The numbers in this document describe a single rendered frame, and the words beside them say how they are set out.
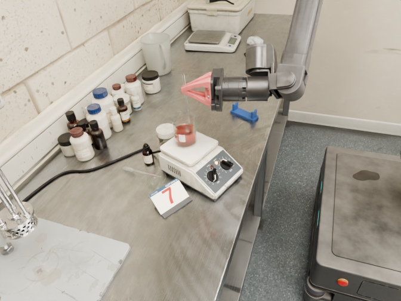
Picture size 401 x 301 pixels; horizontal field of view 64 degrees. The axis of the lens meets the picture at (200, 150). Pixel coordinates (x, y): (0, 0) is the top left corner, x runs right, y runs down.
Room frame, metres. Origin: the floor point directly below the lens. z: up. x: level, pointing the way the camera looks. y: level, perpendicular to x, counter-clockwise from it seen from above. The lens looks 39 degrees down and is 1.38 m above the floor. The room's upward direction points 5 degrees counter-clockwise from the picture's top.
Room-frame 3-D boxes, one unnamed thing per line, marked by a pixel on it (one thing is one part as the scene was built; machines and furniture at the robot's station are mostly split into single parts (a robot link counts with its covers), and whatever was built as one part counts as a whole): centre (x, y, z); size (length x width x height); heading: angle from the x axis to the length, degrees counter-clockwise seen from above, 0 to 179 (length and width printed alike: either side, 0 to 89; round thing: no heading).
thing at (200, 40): (1.61, -0.11, 0.77); 0.26 x 0.19 x 0.05; 71
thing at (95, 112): (0.89, 0.33, 0.81); 0.06 x 0.06 x 0.11
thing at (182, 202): (0.57, 0.08, 0.77); 0.09 x 0.06 x 0.04; 127
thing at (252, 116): (0.94, -0.16, 0.77); 0.10 x 0.03 x 0.04; 45
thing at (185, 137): (0.71, 0.04, 0.88); 0.07 x 0.06 x 0.08; 25
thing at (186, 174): (0.68, 0.01, 0.79); 0.22 x 0.13 x 0.08; 47
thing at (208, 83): (0.70, -0.01, 1.01); 0.09 x 0.07 x 0.07; 81
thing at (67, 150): (0.82, 0.41, 0.78); 0.05 x 0.05 x 0.06
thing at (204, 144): (0.69, 0.03, 0.83); 0.12 x 0.12 x 0.01; 47
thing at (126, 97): (1.03, 0.27, 0.78); 0.06 x 0.06 x 0.07
